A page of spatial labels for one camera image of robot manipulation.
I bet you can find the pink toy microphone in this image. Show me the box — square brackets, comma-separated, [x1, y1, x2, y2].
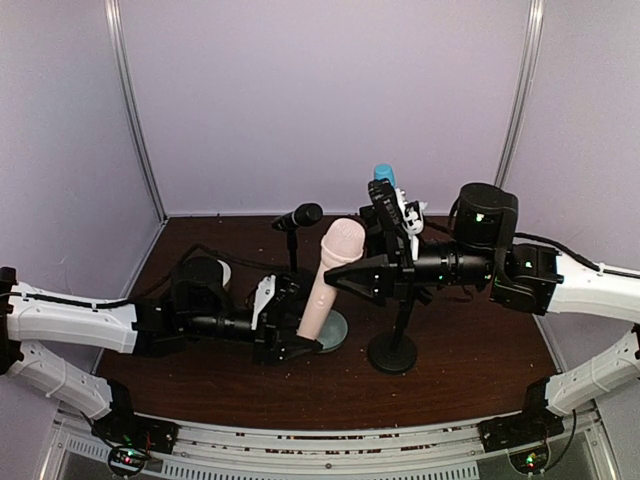
[297, 217, 365, 342]

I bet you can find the black microphone stand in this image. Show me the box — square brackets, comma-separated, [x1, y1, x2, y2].
[359, 205, 386, 258]
[286, 230, 312, 281]
[367, 299, 417, 375]

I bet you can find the black microphone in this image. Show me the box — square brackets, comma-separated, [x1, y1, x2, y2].
[271, 203, 324, 232]

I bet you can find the blue toy microphone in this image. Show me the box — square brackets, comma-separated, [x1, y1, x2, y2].
[373, 163, 396, 188]

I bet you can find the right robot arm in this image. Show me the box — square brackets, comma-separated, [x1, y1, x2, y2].
[324, 180, 639, 417]

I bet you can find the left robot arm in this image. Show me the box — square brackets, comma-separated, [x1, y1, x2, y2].
[1, 256, 322, 429]

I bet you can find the green ceramic bowl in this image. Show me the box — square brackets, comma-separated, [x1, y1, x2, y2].
[317, 310, 349, 354]

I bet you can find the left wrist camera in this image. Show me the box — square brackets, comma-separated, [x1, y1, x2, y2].
[251, 274, 299, 332]

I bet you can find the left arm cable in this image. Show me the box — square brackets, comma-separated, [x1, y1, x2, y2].
[9, 243, 281, 309]

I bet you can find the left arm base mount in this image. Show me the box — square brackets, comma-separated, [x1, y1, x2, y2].
[84, 414, 179, 479]

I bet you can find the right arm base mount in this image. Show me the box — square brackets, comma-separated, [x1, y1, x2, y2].
[478, 412, 564, 476]

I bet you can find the right aluminium frame post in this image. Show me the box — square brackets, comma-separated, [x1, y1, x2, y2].
[494, 0, 545, 188]

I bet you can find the aluminium frame post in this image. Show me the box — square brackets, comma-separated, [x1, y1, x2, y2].
[494, 0, 545, 188]
[103, 0, 168, 224]

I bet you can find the left aluminium frame post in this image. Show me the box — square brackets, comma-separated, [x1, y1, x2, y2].
[103, 0, 168, 224]

